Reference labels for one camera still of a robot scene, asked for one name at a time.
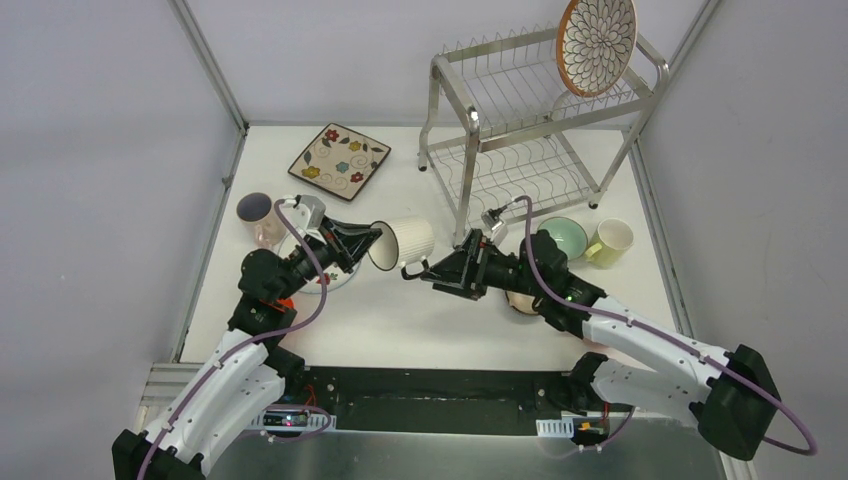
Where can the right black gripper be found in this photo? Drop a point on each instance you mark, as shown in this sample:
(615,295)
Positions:
(451,274)

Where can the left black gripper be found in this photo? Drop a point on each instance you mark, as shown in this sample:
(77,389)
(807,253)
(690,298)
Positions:
(332,242)

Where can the white ribbed mug black handle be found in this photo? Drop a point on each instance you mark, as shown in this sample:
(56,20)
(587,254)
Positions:
(404,244)

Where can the brown rim petal pattern plate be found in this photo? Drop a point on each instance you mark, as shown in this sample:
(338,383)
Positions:
(594,44)

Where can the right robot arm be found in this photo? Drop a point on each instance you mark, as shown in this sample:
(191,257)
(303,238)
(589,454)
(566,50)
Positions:
(726,396)

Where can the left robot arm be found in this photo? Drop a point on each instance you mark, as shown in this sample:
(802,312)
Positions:
(248,369)

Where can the steel two-tier dish rack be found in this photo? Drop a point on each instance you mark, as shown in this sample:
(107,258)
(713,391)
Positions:
(498,115)

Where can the watermelon pattern round plate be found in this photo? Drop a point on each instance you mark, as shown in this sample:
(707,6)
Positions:
(334,276)

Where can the dark patterned cream bowl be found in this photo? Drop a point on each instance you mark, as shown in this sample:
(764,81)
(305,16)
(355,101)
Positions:
(521,303)

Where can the orange plastic bowl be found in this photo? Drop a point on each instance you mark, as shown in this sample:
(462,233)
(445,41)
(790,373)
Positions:
(284,304)

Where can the square floral plate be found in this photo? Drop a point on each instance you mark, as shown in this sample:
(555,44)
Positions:
(339,161)

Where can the mint green bowl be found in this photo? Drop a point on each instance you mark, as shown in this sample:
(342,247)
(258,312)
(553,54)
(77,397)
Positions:
(569,235)

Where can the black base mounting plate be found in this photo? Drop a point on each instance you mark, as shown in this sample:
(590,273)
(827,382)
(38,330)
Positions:
(505,403)

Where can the pale yellow mug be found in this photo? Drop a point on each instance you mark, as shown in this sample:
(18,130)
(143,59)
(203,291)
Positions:
(612,239)

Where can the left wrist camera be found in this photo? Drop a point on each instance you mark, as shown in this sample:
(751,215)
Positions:
(304,212)

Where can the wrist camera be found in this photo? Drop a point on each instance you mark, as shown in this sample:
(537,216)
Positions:
(304,212)
(494,227)

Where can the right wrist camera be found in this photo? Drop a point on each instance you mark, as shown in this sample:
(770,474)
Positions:
(494,227)

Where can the left white cable duct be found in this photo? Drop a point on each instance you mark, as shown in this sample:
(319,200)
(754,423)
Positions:
(292,421)

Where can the white cable duct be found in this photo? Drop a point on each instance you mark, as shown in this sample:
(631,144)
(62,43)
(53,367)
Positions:
(555,428)
(292,421)

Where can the right white cable duct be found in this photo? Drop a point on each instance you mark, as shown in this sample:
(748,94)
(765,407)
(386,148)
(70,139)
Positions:
(555,428)

